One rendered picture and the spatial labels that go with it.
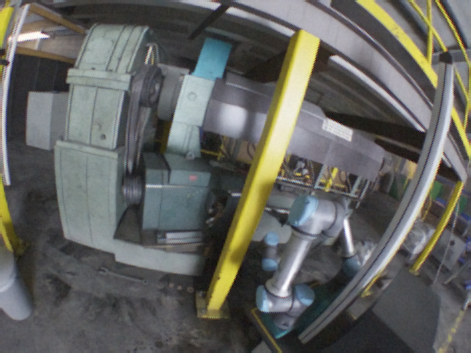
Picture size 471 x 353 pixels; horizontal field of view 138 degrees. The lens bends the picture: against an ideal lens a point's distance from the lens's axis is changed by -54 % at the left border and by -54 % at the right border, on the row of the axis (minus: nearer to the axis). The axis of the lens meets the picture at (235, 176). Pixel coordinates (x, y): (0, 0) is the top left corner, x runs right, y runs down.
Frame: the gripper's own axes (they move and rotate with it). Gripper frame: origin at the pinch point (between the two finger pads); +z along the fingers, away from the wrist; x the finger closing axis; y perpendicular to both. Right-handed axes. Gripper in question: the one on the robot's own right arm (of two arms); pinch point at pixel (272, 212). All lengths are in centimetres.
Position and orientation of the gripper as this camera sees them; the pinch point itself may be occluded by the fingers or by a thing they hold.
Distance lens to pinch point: 146.9
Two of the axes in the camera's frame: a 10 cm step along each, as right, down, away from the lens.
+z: -8.2, -4.0, 4.1
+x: 5.0, -1.4, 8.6
